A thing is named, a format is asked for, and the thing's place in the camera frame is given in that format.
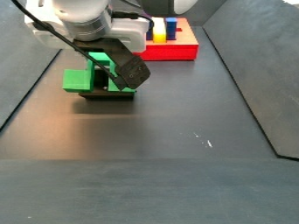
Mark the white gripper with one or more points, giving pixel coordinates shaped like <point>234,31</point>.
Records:
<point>86,20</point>

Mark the green bridge block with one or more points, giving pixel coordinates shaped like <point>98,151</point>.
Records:
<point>84,81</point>

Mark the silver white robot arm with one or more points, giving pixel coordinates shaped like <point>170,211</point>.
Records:
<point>156,8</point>

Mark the black angled fixture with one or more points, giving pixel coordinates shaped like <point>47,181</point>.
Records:
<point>104,90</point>

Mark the red base board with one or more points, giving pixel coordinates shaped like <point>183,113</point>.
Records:
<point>181,49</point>

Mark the blue block right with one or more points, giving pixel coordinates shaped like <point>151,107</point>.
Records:
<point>150,34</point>

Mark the blue block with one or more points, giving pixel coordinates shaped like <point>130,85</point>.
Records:
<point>150,34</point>
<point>171,28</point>

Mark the yellow arch block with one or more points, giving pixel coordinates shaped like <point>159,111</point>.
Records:
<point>159,30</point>

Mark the blue block left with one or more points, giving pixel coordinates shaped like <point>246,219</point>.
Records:
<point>171,28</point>

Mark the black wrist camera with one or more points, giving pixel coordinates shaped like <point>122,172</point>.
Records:
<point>131,69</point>

